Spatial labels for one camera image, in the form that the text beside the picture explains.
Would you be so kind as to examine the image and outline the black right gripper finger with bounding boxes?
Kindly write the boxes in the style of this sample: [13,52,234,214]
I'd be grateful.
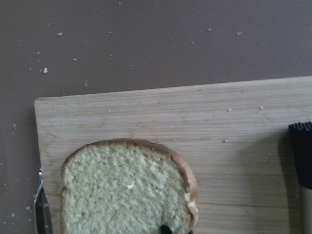
[159,225,172,234]

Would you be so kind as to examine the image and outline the bread slice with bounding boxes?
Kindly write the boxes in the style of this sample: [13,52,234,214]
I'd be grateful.
[60,138,198,234]

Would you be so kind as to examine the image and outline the wooden cutting board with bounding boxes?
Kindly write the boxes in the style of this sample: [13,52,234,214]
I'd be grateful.
[35,77,312,234]

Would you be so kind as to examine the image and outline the steel muddler black tip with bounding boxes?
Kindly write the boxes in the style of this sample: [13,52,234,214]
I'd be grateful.
[288,120,312,234]

